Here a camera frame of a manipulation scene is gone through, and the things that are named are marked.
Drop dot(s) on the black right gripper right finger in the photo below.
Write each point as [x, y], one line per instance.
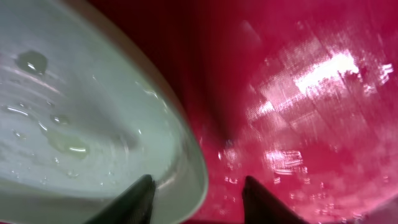
[262, 207]

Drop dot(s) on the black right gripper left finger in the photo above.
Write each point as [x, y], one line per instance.
[133, 206]

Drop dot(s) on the light blue plate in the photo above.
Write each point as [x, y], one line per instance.
[84, 115]

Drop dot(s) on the red plastic tray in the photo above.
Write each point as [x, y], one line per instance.
[300, 95]

